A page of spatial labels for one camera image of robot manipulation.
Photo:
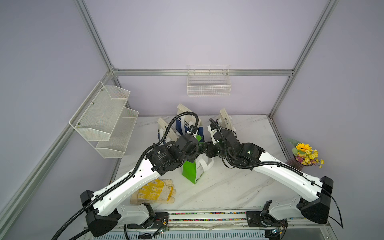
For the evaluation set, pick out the sunflower bouquet in vase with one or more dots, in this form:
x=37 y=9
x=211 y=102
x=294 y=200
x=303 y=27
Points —
x=304 y=156

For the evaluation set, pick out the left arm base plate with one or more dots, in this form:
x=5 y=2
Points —
x=152 y=222

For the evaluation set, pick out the green white takeout bag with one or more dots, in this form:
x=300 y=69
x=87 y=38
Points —
x=194 y=171

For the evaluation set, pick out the blue beige tote bag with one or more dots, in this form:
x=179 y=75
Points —
x=224 y=120
x=172 y=135
x=184 y=123

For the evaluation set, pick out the front aluminium rail beam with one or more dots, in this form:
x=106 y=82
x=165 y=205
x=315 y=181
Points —
x=224 y=225

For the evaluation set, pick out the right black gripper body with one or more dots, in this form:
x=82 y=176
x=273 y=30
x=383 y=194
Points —
x=216 y=149

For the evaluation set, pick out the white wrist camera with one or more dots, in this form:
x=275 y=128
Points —
x=212 y=130
x=192 y=130

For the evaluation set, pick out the white wire wall basket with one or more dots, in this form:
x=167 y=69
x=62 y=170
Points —
x=208 y=81

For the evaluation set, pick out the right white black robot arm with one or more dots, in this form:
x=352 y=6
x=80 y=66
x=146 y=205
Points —
x=314 y=195

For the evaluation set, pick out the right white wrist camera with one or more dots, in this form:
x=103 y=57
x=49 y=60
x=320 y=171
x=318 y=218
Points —
x=212 y=130

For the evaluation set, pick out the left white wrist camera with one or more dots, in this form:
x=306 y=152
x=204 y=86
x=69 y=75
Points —
x=192 y=130

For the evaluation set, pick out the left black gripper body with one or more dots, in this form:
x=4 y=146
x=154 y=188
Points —
x=191 y=158

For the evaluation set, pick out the aluminium frame rails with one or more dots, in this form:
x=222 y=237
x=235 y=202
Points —
x=19 y=201

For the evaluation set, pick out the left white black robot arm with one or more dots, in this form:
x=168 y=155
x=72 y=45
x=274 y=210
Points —
x=101 y=207

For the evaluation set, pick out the white two-tier mesh shelf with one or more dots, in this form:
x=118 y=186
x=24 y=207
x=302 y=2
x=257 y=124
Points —
x=105 y=121

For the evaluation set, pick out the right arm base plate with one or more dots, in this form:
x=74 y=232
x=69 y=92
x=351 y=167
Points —
x=258 y=219

